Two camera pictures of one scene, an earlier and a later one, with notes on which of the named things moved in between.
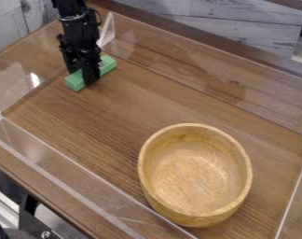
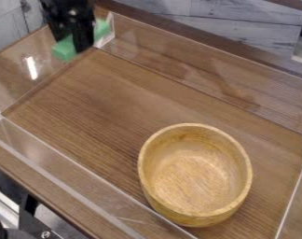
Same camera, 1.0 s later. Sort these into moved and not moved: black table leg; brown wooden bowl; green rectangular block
Moved: green rectangular block
Not moved: brown wooden bowl; black table leg
